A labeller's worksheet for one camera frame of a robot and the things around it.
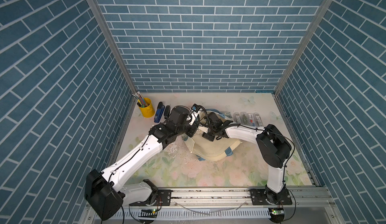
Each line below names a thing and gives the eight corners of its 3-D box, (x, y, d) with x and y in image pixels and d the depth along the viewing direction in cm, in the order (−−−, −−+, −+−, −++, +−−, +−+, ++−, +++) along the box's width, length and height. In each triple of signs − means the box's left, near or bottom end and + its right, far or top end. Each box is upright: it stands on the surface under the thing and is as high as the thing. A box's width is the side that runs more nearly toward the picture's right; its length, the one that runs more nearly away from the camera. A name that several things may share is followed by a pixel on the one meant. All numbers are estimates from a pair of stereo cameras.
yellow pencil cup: (143, 118, 107) (138, 109, 99) (146, 106, 114) (142, 97, 106) (153, 118, 107) (150, 109, 99) (156, 106, 114) (153, 97, 106)
